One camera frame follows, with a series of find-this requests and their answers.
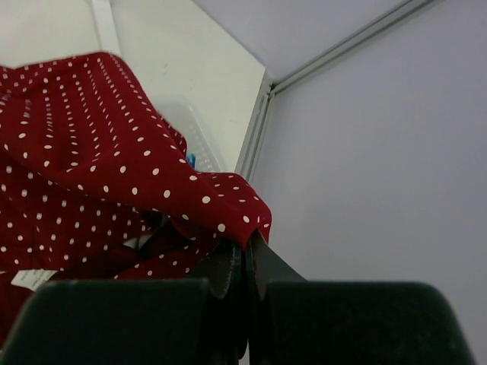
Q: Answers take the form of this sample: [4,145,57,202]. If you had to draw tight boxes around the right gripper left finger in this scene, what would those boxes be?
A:
[1,243,242,364]

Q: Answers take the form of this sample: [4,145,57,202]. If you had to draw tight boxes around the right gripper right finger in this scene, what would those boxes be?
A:
[245,232,475,364]

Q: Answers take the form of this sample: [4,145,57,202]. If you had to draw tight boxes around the red polka dot skirt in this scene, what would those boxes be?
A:
[1,52,272,338]

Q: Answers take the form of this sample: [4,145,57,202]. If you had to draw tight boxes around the blue floral skirt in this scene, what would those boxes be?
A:
[186,154,196,168]

